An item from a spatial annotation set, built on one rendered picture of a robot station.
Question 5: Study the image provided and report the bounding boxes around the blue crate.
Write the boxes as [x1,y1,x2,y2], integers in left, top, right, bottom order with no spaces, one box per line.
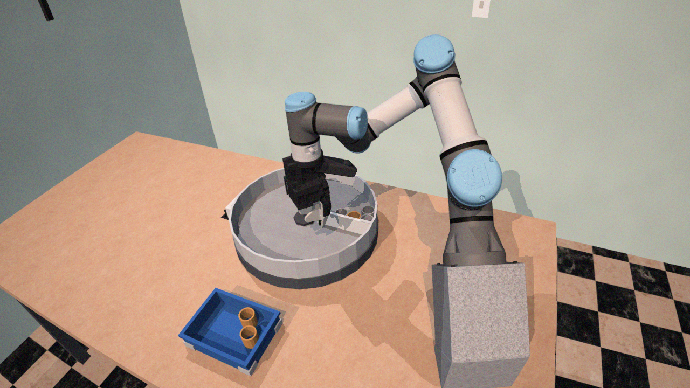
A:
[178,288,281,376]

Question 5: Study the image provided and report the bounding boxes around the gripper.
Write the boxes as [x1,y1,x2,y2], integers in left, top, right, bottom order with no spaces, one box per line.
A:
[282,149,331,228]

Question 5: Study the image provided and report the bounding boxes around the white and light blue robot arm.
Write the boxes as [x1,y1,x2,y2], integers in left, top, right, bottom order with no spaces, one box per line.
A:
[285,34,506,266]

